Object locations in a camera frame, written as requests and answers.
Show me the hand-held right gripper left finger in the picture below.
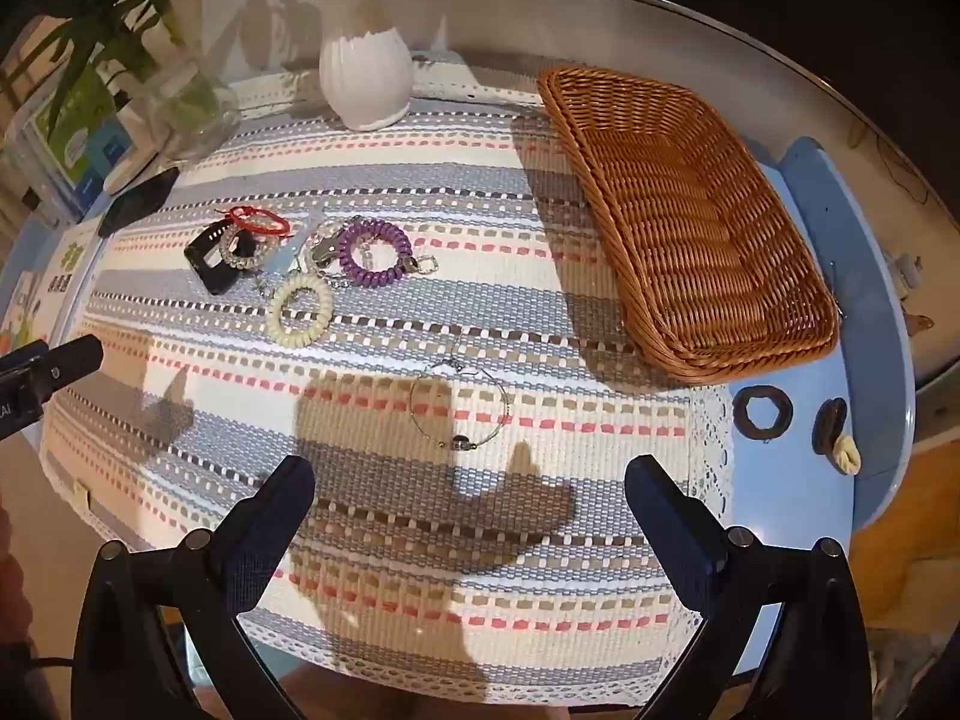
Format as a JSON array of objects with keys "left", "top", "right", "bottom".
[{"left": 71, "top": 454, "right": 317, "bottom": 720}]

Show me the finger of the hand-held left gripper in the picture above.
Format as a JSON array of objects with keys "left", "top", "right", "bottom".
[{"left": 0, "top": 336, "right": 106, "bottom": 400}]

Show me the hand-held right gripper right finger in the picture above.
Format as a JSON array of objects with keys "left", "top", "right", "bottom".
[{"left": 624, "top": 454, "right": 890, "bottom": 720}]

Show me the dark brown hair scrunchie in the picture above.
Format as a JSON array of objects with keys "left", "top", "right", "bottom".
[{"left": 731, "top": 384, "right": 794, "bottom": 440}]

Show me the red string bracelet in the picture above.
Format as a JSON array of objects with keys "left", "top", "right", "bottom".
[{"left": 217, "top": 204, "right": 292, "bottom": 242}]

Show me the silver star hair clip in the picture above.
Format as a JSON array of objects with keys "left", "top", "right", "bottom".
[{"left": 304, "top": 229, "right": 347, "bottom": 276}]

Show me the brown wicker basket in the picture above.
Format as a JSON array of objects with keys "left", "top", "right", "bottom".
[{"left": 536, "top": 66, "right": 839, "bottom": 383}]

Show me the illustrated paper card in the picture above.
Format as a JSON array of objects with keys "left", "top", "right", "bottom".
[{"left": 43, "top": 236, "right": 100, "bottom": 295}]

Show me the black hair claw clip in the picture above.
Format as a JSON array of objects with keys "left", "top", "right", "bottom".
[{"left": 184, "top": 221, "right": 260, "bottom": 297}]

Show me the black phone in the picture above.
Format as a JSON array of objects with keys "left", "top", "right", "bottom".
[{"left": 97, "top": 165, "right": 181, "bottom": 238}]

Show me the clear glass vase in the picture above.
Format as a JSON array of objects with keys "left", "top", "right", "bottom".
[{"left": 124, "top": 56, "right": 241, "bottom": 162}]

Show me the striped woven table mat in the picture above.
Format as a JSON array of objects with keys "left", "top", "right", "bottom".
[{"left": 41, "top": 52, "right": 736, "bottom": 698}]

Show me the white teapot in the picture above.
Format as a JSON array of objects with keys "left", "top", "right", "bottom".
[{"left": 889, "top": 251, "right": 925, "bottom": 293}]

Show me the white ribbed vase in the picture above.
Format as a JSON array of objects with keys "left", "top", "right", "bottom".
[{"left": 319, "top": 0, "right": 415, "bottom": 132}]

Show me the dark hair tie cream bow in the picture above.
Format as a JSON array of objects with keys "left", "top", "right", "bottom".
[{"left": 814, "top": 397, "right": 863, "bottom": 476}]

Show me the clear bead bracelet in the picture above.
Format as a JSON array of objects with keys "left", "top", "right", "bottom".
[{"left": 217, "top": 225, "right": 268, "bottom": 271}]

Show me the cream coil hair tie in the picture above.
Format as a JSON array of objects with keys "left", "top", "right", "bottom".
[{"left": 266, "top": 275, "right": 335, "bottom": 350}]

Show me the thin wire bracelet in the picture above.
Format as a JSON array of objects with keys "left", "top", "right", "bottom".
[{"left": 409, "top": 360, "right": 512, "bottom": 454}]

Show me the purple coil hair tie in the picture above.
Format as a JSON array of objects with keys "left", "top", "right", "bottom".
[{"left": 337, "top": 221, "right": 413, "bottom": 287}]

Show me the black cable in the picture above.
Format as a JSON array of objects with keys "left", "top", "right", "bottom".
[{"left": 847, "top": 120, "right": 935, "bottom": 203}]

